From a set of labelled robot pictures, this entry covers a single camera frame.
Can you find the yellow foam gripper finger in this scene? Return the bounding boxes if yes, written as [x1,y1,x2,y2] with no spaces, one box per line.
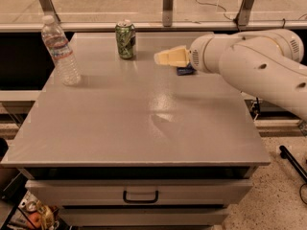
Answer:
[154,58,189,68]
[154,45,188,59]

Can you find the blue rxbar wrapper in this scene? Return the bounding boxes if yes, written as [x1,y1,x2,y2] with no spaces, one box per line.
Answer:
[177,65,196,76]

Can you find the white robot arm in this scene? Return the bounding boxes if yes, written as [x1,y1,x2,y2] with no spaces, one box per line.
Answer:
[154,29,307,121]

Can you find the metal window railing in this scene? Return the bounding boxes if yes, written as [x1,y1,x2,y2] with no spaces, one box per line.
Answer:
[0,0,307,32]

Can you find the green soda can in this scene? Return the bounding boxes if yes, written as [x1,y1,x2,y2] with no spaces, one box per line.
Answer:
[115,20,136,59]

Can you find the grey drawer cabinet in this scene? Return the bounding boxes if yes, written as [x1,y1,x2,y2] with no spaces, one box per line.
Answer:
[2,33,270,230]

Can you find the clear plastic water bottle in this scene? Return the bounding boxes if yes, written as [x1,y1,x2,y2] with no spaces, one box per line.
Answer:
[41,15,82,85]

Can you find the black floor stand leg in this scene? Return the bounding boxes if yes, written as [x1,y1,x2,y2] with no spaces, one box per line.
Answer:
[279,146,307,183]

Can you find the clutter of snack items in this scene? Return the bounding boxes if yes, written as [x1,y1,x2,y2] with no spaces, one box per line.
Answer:
[11,192,59,230]

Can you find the black drawer handle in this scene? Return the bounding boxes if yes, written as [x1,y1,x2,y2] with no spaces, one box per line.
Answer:
[123,191,159,204]

